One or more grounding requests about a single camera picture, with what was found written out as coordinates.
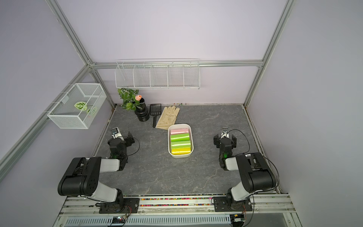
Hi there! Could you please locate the green trash bag roll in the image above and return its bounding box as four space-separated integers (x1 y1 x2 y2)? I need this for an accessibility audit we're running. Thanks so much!
171 141 191 149
170 133 190 142

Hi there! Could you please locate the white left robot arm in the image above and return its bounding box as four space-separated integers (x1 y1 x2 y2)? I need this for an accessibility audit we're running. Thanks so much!
58 128 140 215

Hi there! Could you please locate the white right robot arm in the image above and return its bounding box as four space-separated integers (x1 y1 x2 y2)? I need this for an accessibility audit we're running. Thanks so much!
211 132 278 212

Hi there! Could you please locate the white plastic storage box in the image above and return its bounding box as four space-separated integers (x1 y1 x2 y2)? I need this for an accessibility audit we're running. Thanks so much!
168 124 194 159

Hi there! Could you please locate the black ceramic plant pot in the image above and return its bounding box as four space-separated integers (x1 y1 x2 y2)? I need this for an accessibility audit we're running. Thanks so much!
134 98 150 122

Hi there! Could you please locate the green artificial plant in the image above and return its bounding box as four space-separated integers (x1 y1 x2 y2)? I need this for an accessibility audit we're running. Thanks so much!
118 88 142 111

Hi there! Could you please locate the black slotted plastic scoop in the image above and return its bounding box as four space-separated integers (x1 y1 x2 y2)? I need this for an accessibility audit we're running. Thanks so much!
149 104 162 128

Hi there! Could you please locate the green leaf in basket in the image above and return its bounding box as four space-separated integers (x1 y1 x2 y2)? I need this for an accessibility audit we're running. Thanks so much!
74 101 88 111

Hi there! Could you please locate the cream fabric glove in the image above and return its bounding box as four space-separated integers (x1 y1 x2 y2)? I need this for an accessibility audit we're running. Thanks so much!
156 106 180 130

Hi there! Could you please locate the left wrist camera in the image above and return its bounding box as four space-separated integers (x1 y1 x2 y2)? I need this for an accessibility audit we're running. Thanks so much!
111 127 124 140

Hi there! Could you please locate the white wire cube basket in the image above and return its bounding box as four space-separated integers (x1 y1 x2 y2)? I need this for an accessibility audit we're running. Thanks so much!
47 83 106 130

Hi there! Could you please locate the front aluminium rail base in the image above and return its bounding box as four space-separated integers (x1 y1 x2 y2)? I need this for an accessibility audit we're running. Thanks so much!
54 194 301 227

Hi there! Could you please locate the white wire wall shelf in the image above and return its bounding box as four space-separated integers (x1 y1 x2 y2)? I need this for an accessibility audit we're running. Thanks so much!
115 58 200 89

